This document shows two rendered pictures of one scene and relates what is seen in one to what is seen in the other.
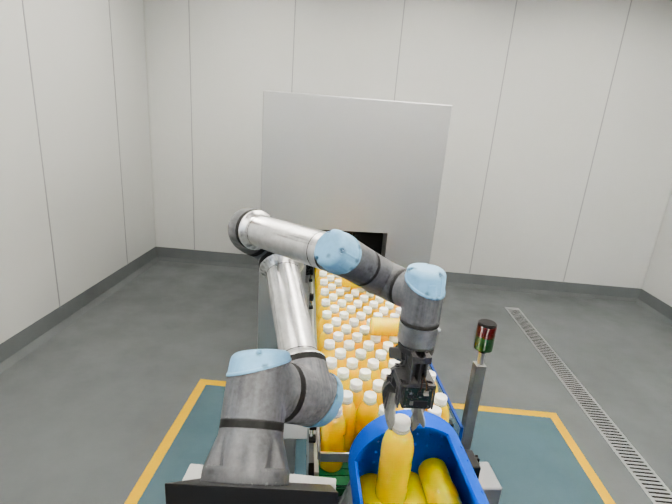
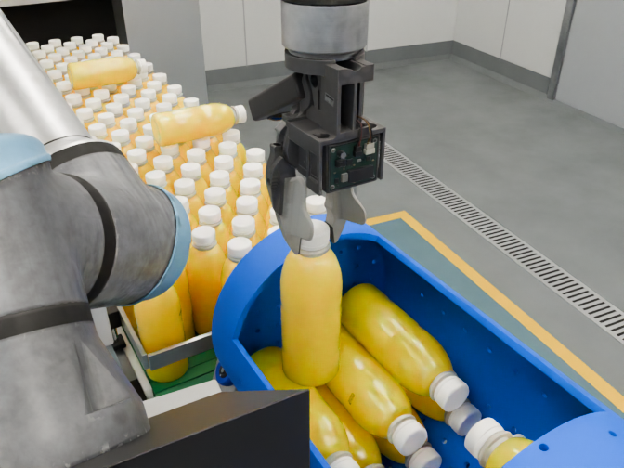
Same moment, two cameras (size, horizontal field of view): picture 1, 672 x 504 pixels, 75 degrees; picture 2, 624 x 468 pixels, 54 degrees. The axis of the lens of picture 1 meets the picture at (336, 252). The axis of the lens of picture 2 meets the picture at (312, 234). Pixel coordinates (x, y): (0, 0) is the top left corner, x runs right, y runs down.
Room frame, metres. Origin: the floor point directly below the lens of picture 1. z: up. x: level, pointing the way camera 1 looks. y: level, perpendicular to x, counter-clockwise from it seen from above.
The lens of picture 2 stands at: (0.28, 0.08, 1.62)
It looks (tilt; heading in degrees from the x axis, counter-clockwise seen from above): 31 degrees down; 334
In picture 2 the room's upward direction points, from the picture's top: straight up
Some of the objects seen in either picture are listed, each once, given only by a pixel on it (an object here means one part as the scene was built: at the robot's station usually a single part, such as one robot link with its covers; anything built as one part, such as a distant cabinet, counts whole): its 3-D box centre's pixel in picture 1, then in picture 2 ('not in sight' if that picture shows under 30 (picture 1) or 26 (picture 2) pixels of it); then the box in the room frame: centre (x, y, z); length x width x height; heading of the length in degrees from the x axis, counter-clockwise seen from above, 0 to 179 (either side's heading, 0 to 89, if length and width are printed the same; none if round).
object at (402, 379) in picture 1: (413, 372); (328, 118); (0.76, -0.17, 1.42); 0.09 x 0.08 x 0.12; 5
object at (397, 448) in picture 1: (395, 461); (311, 308); (0.79, -0.17, 1.18); 0.07 x 0.07 x 0.19
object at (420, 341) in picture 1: (419, 333); (327, 25); (0.77, -0.17, 1.50); 0.08 x 0.08 x 0.05
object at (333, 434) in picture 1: (333, 438); (161, 325); (1.07, -0.03, 0.99); 0.07 x 0.07 x 0.19
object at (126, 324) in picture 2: (315, 326); (47, 169); (1.82, 0.07, 0.96); 1.60 x 0.01 x 0.03; 5
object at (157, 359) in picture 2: (389, 457); (265, 320); (1.04, -0.20, 0.96); 0.40 x 0.01 x 0.03; 95
